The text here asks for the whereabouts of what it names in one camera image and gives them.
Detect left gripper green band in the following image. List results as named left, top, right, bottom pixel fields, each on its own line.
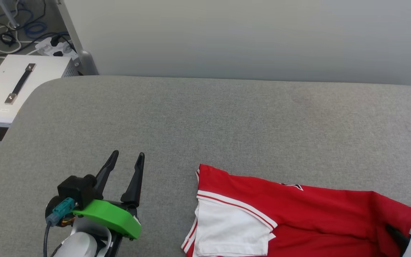
left=72, top=150, right=145, bottom=240

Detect red white basketball jersey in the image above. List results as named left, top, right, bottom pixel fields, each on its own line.
left=181, top=163, right=411, bottom=257

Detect white power strip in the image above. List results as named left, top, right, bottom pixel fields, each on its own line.
left=35, top=35, right=78, bottom=60

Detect grey metal stand leg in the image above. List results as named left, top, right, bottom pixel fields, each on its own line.
left=0, top=0, right=21, bottom=30
left=54, top=0, right=99, bottom=76

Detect teal left camera connector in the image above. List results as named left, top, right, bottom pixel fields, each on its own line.
left=46, top=197, right=77, bottom=226

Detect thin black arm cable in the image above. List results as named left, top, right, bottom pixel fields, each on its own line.
left=43, top=221, right=53, bottom=257

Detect black strap handle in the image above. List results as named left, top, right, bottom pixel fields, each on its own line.
left=5, top=63, right=37, bottom=105

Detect white cable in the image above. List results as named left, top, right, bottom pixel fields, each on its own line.
left=0, top=23, right=39, bottom=56

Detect blue cable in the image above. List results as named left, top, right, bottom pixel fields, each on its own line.
left=0, top=0, right=48, bottom=39

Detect power strip and cables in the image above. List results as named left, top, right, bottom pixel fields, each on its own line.
left=0, top=0, right=71, bottom=58

